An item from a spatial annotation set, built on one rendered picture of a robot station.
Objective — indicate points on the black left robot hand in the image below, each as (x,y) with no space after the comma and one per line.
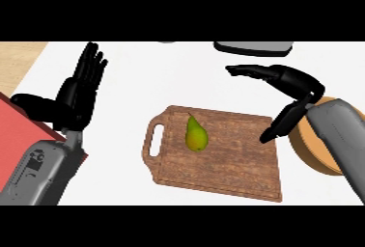
(76,96)

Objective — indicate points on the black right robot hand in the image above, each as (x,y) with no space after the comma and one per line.
(291,80)

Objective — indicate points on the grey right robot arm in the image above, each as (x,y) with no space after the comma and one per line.
(340,138)

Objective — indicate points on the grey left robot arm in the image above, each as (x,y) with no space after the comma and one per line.
(37,167)

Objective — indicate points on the orange round pot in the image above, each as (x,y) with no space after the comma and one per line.
(309,141)

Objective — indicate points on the green yellow pear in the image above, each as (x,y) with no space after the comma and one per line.
(195,135)

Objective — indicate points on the brown wooden cutting board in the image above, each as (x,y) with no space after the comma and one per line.
(216,151)

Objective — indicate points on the red flat box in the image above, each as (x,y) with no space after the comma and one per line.
(19,138)

